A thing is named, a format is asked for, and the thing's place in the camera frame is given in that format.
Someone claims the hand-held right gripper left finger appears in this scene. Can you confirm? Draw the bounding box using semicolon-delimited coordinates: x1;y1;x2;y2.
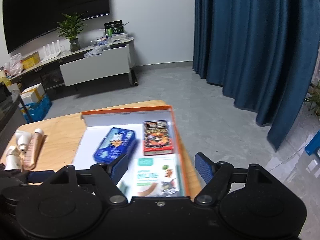
47;153;129;207

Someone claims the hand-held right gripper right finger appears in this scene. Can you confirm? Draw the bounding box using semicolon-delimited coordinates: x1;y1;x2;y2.
194;152;280;205

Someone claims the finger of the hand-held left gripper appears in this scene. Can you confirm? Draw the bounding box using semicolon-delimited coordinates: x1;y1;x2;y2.
19;170;55;186

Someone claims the blue tin case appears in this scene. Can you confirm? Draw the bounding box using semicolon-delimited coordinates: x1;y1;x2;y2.
93;127;137;164

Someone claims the pink tube bottle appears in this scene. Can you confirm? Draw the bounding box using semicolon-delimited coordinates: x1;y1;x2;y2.
21;129;46;169

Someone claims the green plaster box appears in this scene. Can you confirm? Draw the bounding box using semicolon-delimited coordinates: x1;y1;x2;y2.
119;155;183;198

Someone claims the orange white cardboard box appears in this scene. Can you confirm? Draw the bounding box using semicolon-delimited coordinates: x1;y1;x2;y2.
74;105;192;198

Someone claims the red playing card box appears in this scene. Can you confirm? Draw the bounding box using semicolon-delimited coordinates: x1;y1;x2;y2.
142;120;174;156

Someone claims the black round counter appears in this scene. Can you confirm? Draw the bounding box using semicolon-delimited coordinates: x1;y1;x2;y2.
0;90;28;140

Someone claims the blue plastic bag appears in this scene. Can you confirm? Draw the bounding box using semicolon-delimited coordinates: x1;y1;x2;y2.
19;94;53;123

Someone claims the white yellow cardboard box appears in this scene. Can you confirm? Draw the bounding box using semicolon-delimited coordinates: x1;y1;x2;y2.
20;83;45;103

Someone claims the white tv cabinet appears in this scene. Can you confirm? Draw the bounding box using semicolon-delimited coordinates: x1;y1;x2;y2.
0;37;138;92

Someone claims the blue plastic stool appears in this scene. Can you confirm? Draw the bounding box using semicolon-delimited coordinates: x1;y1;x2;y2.
305;130;320;158

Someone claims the white red plastic bag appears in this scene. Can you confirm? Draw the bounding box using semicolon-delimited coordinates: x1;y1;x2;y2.
5;53;24;77

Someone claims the clear plastic bag pile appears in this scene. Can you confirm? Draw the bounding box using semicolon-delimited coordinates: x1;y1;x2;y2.
84;44;111;58

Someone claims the blue curtain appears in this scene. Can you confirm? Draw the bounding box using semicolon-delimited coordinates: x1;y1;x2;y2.
192;0;320;152

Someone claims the white router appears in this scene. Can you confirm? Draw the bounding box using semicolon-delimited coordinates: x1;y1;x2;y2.
40;40;62;63

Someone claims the thin-leaved potted plant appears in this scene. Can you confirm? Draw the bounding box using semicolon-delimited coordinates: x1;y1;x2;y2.
303;79;320;117

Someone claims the black green box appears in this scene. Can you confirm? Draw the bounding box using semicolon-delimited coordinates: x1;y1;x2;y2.
104;20;126;37

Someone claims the potted plant in dark vase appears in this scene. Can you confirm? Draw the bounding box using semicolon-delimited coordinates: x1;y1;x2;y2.
55;12;87;53

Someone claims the black television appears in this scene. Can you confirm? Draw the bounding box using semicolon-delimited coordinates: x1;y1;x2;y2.
2;0;111;54

